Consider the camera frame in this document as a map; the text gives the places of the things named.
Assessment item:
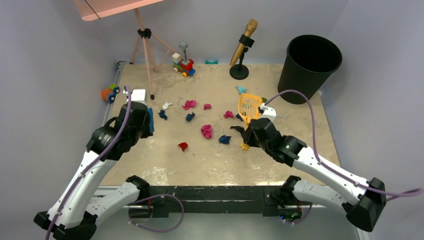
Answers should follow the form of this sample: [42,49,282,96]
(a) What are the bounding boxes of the dark blue scrap by scoop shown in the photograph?
[235,114,243,121]

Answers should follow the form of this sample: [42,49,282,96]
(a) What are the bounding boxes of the toy block train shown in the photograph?
[171,40,196,78]

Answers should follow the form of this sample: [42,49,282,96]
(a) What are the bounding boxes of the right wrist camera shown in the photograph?
[259,103,277,123]

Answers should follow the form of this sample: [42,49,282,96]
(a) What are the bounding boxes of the blue hand brush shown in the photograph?
[148,107,154,136]

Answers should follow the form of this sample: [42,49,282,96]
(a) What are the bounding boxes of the dark blue scrap middle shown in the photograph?
[185,112,196,122]

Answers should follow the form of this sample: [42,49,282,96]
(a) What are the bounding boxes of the teal small block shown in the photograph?
[204,59,219,65]

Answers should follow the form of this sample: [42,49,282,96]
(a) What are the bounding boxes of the gold microphone on stand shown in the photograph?
[229,18,258,80]

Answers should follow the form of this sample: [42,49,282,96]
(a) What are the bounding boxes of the dark blue scrap lower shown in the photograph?
[218,135,232,145]

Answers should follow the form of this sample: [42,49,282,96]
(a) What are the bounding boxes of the orange green toy wheel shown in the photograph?
[101,83,121,103]

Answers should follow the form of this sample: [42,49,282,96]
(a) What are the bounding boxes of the black waste bin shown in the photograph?
[277,34,343,100]

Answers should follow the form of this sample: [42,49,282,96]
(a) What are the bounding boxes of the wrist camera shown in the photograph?
[125,89,147,105]
[259,103,277,123]

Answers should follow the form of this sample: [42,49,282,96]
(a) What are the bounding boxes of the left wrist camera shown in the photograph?
[125,89,147,105]

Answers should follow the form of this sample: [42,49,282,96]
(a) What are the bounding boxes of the yellow slotted plastic scoop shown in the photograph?
[237,93,263,130]

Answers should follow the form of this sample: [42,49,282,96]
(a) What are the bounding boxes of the aluminium frame rail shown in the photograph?
[61,61,128,240]

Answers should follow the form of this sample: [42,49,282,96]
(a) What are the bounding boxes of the red paper scrap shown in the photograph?
[178,142,188,152]

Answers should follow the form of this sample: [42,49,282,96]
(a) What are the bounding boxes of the pink tripod stand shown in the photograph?
[74,0,176,100]

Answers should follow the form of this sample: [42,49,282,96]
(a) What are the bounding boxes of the black paper scrap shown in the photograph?
[230,126,245,135]

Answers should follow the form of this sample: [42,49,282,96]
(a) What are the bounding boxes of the dark blue scrap left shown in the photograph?
[158,109,168,120]

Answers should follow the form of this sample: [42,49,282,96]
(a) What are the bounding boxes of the small pink paper scrap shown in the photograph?
[203,103,212,110]

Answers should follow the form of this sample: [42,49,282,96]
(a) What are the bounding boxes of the large magenta paper scrap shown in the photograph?
[201,124,213,139]

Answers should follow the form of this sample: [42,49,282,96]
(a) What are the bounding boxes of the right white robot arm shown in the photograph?
[241,118,387,232]

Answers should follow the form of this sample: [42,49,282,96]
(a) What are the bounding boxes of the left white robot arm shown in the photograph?
[33,101,153,240]

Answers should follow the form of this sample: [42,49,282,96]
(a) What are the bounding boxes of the teal paper scrap upper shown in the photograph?
[236,86,247,95]

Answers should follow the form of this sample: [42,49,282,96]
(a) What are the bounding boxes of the black base bar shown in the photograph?
[130,185,304,221]

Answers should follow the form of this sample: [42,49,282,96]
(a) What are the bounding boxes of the pink scrap near scoop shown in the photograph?
[223,110,234,119]

